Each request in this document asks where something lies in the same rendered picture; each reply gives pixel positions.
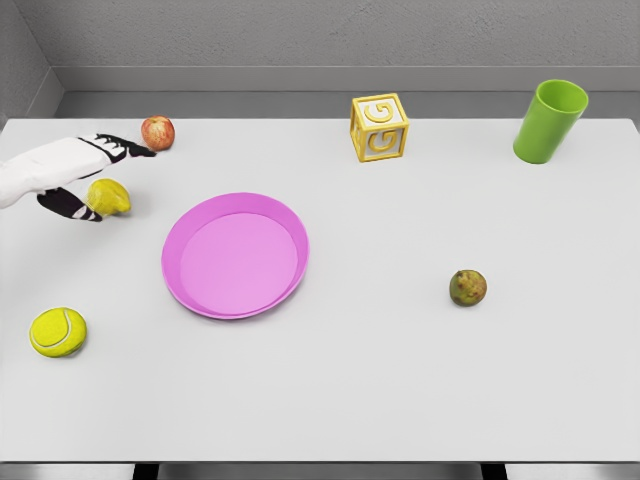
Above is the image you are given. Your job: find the yellow letter G block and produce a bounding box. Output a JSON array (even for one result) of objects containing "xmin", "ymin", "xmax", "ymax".
[{"xmin": 349, "ymin": 92, "xmax": 411, "ymax": 164}]

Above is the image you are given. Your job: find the yellow tennis ball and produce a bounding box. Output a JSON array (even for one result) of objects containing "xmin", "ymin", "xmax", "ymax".
[{"xmin": 28, "ymin": 306, "xmax": 88, "ymax": 359}]

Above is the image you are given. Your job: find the green brown spotted fruit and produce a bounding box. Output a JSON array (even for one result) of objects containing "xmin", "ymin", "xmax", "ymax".
[{"xmin": 448, "ymin": 269, "xmax": 488, "ymax": 308}]

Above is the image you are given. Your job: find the green plastic cup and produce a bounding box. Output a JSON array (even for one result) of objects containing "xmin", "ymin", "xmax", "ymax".
[{"xmin": 512, "ymin": 78, "xmax": 590, "ymax": 165}]

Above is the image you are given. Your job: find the red apple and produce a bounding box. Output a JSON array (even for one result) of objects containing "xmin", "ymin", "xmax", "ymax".
[{"xmin": 140, "ymin": 115, "xmax": 176, "ymax": 152}]

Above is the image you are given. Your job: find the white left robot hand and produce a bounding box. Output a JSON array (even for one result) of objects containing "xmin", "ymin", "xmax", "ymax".
[{"xmin": 24, "ymin": 133, "xmax": 158, "ymax": 223}]

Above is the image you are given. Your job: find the yellow lemon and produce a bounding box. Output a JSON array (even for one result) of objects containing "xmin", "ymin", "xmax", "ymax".
[{"xmin": 86, "ymin": 178, "xmax": 132, "ymax": 217}]

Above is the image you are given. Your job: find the pink round plate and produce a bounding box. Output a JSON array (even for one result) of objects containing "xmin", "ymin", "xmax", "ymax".
[{"xmin": 161, "ymin": 192, "xmax": 311, "ymax": 320}]

